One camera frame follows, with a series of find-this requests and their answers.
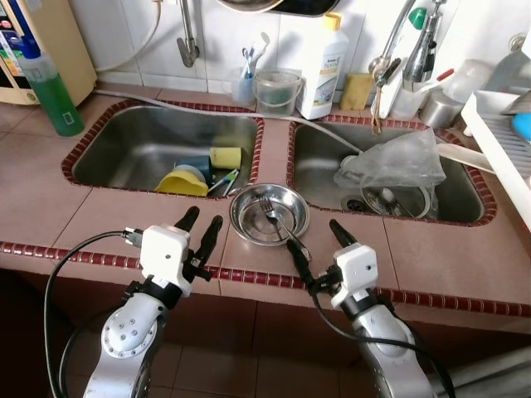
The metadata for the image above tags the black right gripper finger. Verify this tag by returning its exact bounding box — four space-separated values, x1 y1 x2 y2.
285 237 317 284
329 218 360 249

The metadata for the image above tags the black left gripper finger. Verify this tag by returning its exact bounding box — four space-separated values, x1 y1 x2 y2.
172 205 202 235
195 215 225 265

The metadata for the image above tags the yellow plastic bowl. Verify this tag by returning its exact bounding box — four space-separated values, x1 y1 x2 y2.
154 168 210 197

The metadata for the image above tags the steel fork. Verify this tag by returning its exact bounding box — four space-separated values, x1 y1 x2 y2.
256 192 312 262

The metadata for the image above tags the round steel plate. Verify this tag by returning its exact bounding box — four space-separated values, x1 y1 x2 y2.
229 184 311 247

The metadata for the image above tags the green white plastic utensil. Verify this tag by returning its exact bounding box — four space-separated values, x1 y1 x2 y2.
206 170 240 196
220 170 243 198

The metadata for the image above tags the dark blue bunny cup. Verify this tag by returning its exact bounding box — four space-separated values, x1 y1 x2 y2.
174 156 215 187

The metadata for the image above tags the round glass lid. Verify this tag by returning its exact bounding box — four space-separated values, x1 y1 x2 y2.
357 182 436 221

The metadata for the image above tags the pale yellow sponge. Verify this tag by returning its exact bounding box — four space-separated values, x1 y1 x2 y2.
209 146 243 171

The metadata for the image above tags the steel sink basin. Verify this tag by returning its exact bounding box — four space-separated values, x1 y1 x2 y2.
289 120 497 226
62 101 265 198

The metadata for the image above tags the clear plastic bag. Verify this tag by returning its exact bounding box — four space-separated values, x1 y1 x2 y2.
334 129 447 190

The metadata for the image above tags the clear toothbrush cup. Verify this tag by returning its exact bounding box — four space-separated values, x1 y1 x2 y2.
232 68 258 106

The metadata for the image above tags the dark yellow sponge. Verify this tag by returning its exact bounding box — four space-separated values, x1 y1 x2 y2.
340 73 374 111

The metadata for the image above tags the clear plastic bucket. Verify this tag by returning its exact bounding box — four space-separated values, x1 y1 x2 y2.
253 69 304 117

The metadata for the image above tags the steel cup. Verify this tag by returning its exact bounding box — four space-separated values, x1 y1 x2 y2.
419 90 465 129

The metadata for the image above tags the white detergent bottle yellow cap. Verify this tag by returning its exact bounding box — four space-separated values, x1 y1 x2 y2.
300 12 351 121

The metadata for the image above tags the white plastic dish rack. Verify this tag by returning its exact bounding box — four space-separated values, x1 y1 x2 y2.
460 33 531 229

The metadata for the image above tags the green dish soap bottle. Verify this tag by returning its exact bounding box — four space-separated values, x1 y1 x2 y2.
17 37 84 138

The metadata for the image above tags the blue bowl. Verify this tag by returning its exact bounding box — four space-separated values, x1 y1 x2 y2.
510 112 531 142

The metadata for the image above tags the chrome sink faucet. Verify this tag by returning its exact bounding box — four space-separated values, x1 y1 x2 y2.
369 0 449 92

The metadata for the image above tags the translucent plastic container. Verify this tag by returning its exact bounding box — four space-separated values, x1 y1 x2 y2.
448 58 499 104

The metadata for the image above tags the beige water filter appliance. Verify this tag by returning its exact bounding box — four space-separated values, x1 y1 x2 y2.
0 0 99 107

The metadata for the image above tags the hanging steel wok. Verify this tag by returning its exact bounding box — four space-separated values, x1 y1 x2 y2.
217 0 287 13

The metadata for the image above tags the white bottle green cap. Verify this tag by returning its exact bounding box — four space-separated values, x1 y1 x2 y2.
390 7 436 117

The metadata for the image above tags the hanging black pan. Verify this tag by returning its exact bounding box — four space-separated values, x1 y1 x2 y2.
278 0 341 17

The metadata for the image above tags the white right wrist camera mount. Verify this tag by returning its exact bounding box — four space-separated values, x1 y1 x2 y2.
332 243 381 309

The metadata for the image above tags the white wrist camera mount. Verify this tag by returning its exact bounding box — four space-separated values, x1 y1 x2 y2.
332 243 381 309
137 226 193 295

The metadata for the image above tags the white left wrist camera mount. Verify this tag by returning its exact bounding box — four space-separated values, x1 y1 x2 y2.
137 226 193 295

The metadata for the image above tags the thin white hose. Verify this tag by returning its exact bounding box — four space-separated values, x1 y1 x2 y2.
93 87 362 154

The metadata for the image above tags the brown string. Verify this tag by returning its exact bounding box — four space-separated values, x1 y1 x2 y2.
371 83 384 138

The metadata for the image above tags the beige plastic handle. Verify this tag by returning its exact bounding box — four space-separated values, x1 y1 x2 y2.
436 143 484 175

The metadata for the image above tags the chrome wall tap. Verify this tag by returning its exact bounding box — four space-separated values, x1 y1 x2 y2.
177 0 202 69

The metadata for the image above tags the white curved hose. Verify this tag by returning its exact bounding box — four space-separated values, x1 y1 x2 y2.
95 0 167 74

